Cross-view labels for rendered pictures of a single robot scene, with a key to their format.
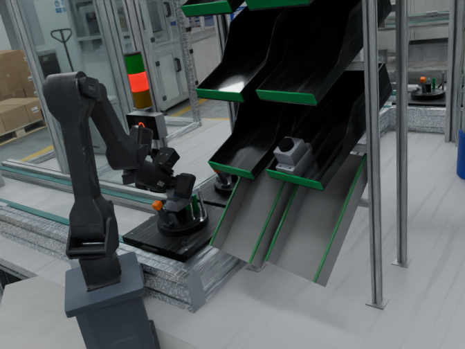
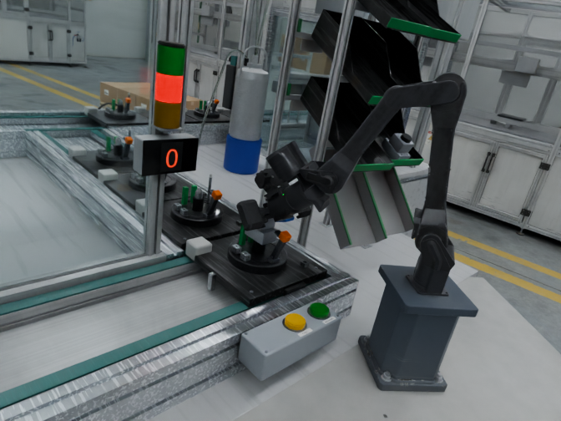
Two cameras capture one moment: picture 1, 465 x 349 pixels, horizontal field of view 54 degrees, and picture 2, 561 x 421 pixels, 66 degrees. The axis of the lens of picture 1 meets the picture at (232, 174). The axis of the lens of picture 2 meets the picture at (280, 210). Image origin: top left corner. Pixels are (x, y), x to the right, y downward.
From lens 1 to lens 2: 1.48 m
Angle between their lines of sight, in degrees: 79
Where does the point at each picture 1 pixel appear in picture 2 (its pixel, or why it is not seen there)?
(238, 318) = (363, 295)
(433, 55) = not seen: outside the picture
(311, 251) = (386, 215)
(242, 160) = (364, 159)
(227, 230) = (338, 230)
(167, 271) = (341, 286)
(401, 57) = not seen: hidden behind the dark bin
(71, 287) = (439, 304)
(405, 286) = not seen: hidden behind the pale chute
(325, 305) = (361, 260)
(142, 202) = (129, 279)
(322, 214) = (375, 190)
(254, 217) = (346, 210)
